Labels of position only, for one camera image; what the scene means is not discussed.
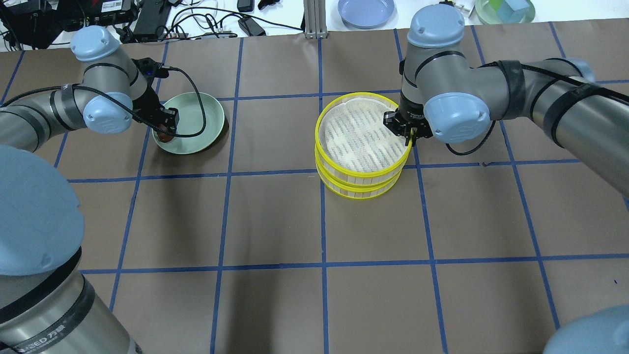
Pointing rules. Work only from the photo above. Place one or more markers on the aluminium frame post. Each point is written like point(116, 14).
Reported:
point(315, 19)

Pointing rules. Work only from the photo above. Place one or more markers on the green plate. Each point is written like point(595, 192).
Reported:
point(190, 122)

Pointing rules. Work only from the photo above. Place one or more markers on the yellow bamboo steamer basket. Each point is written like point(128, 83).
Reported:
point(351, 138)

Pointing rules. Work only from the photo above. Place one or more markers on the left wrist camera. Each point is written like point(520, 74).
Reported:
point(151, 69)

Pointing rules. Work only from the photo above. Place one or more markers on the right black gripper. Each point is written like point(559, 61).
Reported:
point(411, 115)

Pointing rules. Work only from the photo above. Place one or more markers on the blue plate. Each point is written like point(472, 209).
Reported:
point(366, 14)

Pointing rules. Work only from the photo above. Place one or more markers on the clear green bowl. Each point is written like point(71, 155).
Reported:
point(493, 12)

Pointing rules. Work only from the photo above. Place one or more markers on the black power adapter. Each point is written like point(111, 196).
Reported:
point(250, 27)

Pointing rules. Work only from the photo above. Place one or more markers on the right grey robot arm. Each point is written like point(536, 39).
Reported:
point(527, 253)

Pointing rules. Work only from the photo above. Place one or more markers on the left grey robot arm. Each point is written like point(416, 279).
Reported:
point(240, 248)

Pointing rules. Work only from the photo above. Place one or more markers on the brown bun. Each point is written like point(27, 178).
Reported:
point(163, 136)

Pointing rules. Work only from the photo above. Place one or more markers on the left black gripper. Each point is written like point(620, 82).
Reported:
point(149, 104)

